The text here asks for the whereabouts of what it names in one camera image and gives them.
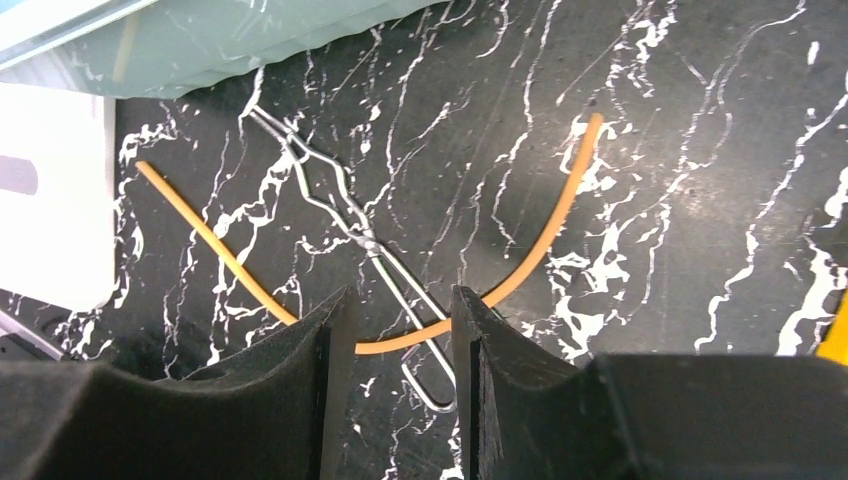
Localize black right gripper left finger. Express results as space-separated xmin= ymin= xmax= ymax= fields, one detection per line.
xmin=1 ymin=288 xmax=358 ymax=479

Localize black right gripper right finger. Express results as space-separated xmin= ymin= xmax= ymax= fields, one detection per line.
xmin=451 ymin=286 xmax=847 ymax=479

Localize tan rubber tube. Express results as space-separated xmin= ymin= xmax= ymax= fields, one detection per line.
xmin=135 ymin=113 xmax=603 ymax=355

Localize metal crucible tongs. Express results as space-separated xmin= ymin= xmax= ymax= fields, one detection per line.
xmin=248 ymin=105 xmax=460 ymax=415

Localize yellow test tube rack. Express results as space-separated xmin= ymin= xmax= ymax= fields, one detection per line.
xmin=816 ymin=304 xmax=847 ymax=366

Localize white bin lid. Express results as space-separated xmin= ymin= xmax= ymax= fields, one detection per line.
xmin=1 ymin=84 xmax=116 ymax=311

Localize teal plastic bin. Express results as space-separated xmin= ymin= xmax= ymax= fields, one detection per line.
xmin=1 ymin=0 xmax=428 ymax=99

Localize aluminium table frame rail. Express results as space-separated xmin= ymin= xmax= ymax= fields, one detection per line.
xmin=1 ymin=312 xmax=61 ymax=361

